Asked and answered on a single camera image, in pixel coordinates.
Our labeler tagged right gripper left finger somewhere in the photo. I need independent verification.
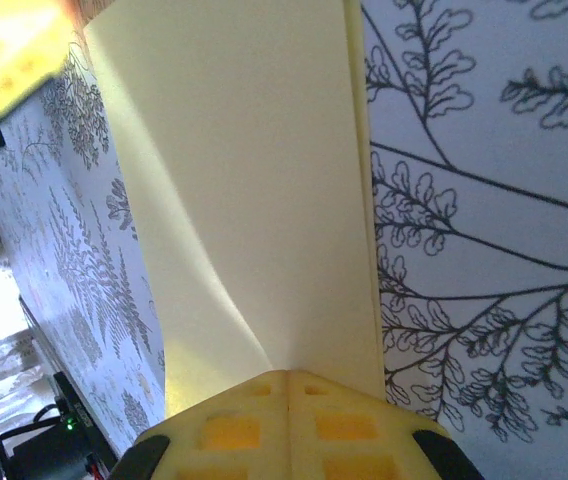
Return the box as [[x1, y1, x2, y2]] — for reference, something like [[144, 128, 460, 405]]
[[108, 368, 292, 480]]

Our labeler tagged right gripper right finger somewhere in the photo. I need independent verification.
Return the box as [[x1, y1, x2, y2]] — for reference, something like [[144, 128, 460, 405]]
[[288, 368, 486, 480]]

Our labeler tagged floral patterned table cover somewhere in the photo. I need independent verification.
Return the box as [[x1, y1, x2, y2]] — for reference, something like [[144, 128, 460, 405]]
[[0, 0, 568, 480]]

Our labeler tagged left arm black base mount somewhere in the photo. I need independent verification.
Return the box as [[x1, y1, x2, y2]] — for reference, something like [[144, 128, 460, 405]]
[[0, 372, 118, 480]]

